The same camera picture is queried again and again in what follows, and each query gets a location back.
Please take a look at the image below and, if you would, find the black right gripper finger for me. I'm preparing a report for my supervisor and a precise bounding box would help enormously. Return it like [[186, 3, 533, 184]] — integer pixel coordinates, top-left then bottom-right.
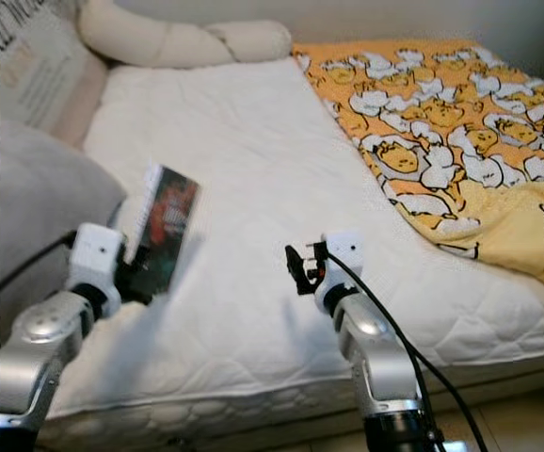
[[284, 244, 313, 297]]

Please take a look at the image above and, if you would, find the dark book red cover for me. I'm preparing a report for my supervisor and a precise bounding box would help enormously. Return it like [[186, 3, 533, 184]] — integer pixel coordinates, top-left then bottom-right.
[[126, 165, 200, 304]]

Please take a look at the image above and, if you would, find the grey pillow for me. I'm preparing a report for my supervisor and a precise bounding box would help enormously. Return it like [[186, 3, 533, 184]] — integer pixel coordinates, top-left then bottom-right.
[[0, 118, 127, 345]]

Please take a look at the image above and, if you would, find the yellow orange cartoon blanket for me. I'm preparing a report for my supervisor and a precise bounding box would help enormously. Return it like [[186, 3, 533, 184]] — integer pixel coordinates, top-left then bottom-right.
[[293, 38, 544, 298]]

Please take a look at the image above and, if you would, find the white quilted mattress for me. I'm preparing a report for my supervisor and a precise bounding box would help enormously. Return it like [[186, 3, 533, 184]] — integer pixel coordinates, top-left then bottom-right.
[[46, 56, 544, 448]]

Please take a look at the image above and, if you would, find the pink beige headboard pad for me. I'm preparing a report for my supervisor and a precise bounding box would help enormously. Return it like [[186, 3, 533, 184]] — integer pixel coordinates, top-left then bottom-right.
[[65, 52, 108, 147]]

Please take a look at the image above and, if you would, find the grey cushion with lettering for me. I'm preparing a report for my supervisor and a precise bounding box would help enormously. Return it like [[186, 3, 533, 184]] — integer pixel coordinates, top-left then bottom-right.
[[0, 0, 94, 128]]

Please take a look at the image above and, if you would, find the cream knotted bolster pillow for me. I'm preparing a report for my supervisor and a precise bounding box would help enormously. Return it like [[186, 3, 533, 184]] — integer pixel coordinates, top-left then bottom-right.
[[79, 0, 294, 69]]

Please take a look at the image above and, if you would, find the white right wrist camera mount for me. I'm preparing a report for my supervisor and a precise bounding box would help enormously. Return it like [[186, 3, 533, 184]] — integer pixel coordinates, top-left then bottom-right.
[[324, 231, 365, 283]]

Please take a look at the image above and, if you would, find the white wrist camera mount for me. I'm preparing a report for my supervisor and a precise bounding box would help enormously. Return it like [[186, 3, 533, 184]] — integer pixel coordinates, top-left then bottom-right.
[[74, 223, 127, 293], [324, 231, 365, 283]]

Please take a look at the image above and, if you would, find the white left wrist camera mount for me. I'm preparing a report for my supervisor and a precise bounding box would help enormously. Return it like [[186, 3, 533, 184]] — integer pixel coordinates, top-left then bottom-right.
[[74, 223, 127, 293]]

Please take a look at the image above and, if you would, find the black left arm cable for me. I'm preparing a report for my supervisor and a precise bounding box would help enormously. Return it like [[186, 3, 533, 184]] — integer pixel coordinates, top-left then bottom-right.
[[0, 234, 80, 316]]

